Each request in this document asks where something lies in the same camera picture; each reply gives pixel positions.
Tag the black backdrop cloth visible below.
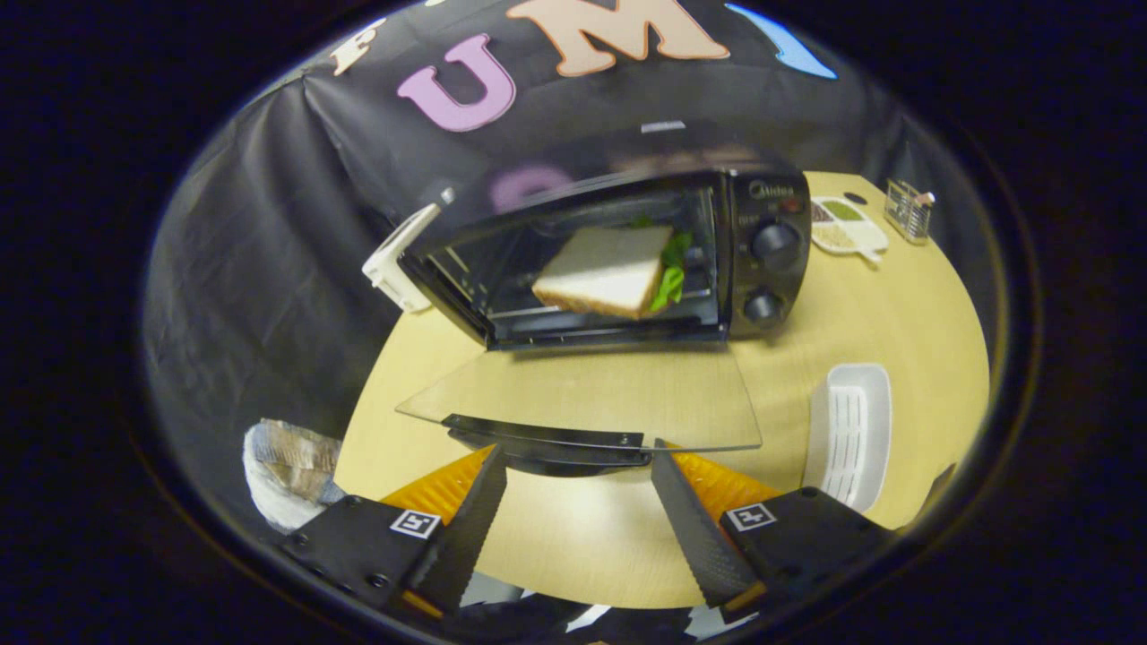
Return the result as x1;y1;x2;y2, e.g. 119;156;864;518
142;0;908;538

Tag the metal wire holder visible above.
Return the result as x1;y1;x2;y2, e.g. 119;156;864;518
884;179;936;245

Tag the white plastic tray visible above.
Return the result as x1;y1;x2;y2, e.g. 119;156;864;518
801;363;893;514

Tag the white bread lettuce sandwich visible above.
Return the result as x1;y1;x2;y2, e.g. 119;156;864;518
530;219;694;322

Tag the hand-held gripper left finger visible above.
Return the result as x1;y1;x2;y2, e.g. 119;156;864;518
281;444;509;620

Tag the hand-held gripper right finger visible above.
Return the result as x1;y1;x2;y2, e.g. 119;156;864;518
651;438;898;614

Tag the black toaster oven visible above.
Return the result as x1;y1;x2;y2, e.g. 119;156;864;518
395;166;813;477

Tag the grey patterned cloth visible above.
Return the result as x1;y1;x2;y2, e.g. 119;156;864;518
241;417;347;535

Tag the white power strip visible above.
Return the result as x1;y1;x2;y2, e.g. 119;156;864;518
361;188;456;314

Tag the white seasoning dish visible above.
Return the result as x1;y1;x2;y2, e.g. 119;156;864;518
810;195;891;264

